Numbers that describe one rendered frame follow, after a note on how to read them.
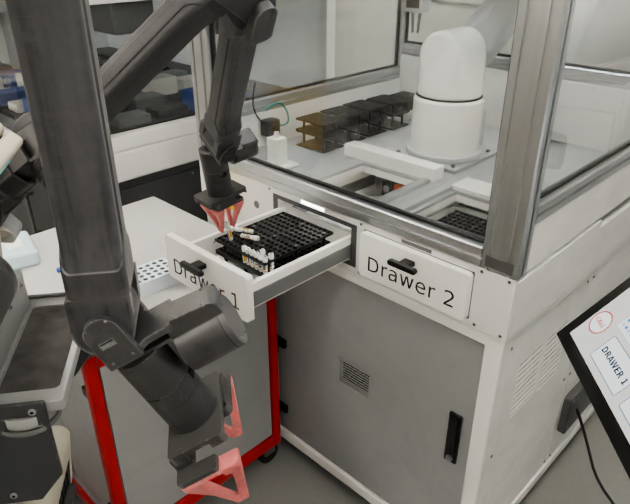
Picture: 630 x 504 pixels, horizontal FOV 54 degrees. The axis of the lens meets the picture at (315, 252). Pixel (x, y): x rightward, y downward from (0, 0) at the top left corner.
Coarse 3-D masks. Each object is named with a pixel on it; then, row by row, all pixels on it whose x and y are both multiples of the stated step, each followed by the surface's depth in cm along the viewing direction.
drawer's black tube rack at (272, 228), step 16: (256, 224) 152; (272, 224) 151; (288, 224) 152; (304, 224) 151; (240, 240) 143; (272, 240) 143; (288, 240) 143; (304, 240) 144; (320, 240) 150; (224, 256) 144; (240, 256) 143; (288, 256) 143; (256, 272) 137
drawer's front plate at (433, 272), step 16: (368, 240) 140; (384, 240) 137; (384, 256) 138; (400, 256) 135; (416, 256) 132; (368, 272) 144; (384, 272) 140; (400, 272) 136; (432, 272) 130; (448, 272) 127; (464, 272) 125; (400, 288) 138; (448, 288) 128; (464, 288) 125; (432, 304) 133; (464, 304) 127
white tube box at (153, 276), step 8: (144, 264) 154; (152, 264) 154; (160, 264) 154; (144, 272) 151; (152, 272) 151; (160, 272) 151; (168, 272) 151; (144, 280) 148; (152, 280) 148; (160, 280) 149; (168, 280) 151; (176, 280) 153; (144, 288) 147; (152, 288) 148; (160, 288) 150; (144, 296) 148
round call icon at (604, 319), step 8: (600, 312) 95; (608, 312) 93; (592, 320) 95; (600, 320) 94; (608, 320) 92; (616, 320) 91; (592, 328) 94; (600, 328) 93; (608, 328) 91; (592, 336) 93
